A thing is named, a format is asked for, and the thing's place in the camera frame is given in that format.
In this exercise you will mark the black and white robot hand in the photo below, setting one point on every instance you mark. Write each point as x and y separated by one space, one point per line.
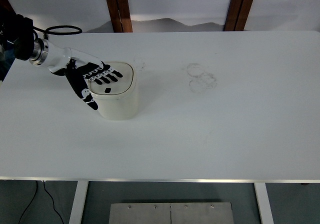
77 66

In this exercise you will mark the cream plastic trash can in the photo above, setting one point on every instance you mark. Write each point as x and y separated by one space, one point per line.
119 100

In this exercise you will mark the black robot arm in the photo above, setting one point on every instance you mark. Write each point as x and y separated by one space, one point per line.
18 30

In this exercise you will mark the left white table leg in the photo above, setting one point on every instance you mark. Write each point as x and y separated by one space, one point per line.
79 202

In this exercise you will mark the white table leg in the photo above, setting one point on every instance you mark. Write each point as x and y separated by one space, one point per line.
79 202
263 202

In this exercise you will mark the right white table leg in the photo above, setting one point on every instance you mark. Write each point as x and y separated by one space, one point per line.
263 202

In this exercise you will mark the brown wooden post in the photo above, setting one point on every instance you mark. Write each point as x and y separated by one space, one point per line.
237 15
5 4
120 16

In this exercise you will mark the far left brown wooden post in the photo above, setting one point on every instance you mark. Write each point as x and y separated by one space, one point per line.
5 4

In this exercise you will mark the right brown wooden post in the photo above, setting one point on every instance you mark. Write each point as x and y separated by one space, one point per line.
237 15

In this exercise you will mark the metal base plate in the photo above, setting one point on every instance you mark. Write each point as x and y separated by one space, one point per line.
171 213

